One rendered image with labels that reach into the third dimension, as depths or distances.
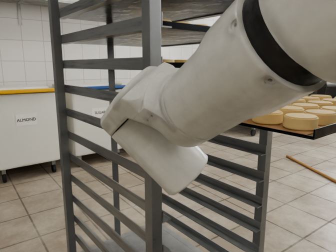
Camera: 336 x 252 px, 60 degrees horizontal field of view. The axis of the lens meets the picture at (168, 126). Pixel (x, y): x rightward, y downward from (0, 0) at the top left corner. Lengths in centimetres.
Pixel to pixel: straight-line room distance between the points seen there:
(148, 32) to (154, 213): 41
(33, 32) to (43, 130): 110
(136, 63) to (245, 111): 55
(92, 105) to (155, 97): 256
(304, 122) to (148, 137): 25
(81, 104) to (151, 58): 217
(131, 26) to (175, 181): 49
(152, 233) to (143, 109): 51
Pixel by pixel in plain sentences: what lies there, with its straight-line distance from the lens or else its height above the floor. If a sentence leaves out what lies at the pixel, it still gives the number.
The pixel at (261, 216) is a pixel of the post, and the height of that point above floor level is 46.
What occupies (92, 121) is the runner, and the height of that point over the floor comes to 78.
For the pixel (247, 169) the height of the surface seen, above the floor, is 61.
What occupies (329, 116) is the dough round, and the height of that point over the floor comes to 88.
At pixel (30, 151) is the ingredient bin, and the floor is 25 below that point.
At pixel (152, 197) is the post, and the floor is 66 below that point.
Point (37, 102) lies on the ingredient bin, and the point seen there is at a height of 65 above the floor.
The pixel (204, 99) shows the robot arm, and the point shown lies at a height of 94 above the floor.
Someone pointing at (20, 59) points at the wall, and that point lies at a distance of 329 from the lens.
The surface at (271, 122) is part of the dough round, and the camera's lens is 50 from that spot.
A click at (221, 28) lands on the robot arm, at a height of 98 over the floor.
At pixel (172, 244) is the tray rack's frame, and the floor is 15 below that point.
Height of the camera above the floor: 96
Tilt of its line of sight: 12 degrees down
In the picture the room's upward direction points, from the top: straight up
